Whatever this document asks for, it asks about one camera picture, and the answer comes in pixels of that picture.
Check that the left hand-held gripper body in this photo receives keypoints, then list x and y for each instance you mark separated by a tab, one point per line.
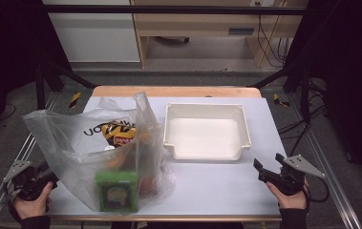
22	186

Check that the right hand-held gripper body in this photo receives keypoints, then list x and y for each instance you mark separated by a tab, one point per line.
291	181

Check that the clear plastic bag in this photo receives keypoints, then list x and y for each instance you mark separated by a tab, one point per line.
67	140

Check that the green snack packet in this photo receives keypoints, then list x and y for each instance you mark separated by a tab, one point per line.
116	191

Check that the white plastic bin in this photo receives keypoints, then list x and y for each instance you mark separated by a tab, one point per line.
207	133

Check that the black yellow chips bag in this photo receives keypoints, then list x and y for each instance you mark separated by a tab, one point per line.
119	132

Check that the person's right hand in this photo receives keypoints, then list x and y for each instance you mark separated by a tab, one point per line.
291	200

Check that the person's left hand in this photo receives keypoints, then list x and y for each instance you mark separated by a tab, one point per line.
32	203

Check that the white table mat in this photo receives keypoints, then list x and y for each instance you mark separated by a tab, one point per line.
213	187

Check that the yellow black tape marker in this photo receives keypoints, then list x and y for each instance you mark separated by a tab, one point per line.
75	99
279	100

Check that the black curtain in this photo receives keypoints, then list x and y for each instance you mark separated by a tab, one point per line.
6	47
350	79

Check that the wooden table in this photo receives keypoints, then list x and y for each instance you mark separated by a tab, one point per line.
175	91

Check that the white cabinet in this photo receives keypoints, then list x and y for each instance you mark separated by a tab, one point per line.
95	35

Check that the wooden desk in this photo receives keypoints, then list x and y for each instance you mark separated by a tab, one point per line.
201	24

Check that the aluminium rail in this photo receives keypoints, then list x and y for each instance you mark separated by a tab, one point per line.
25	149
325	159

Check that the black frame strut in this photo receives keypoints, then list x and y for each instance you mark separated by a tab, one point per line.
304	92
40	89

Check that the black frame crossbar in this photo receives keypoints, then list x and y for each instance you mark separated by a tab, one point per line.
169	10

